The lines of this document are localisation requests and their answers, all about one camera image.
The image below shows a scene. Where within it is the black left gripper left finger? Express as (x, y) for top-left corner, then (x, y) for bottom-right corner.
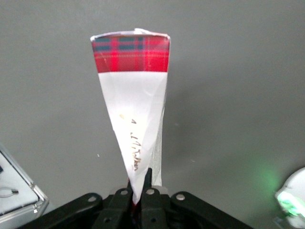
(92, 179), (134, 229)

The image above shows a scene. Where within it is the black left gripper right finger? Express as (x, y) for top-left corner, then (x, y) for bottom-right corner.
(140, 167), (161, 229)

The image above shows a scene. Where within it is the red cookie box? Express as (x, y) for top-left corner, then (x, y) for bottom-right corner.
(90, 28), (172, 206)

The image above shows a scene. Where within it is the grey table mat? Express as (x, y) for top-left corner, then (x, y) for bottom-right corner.
(0, 0), (305, 229)

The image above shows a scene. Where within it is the small black cable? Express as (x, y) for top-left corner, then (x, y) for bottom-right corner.
(0, 187), (20, 198)

